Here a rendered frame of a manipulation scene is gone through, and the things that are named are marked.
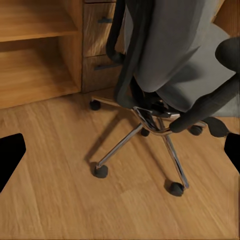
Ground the swivel chair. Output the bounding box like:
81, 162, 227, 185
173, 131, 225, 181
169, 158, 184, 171
90, 0, 240, 197

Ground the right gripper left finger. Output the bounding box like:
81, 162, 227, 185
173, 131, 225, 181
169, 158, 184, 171
0, 133, 26, 193

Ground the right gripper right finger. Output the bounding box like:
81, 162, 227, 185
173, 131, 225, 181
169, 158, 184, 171
224, 132, 240, 173

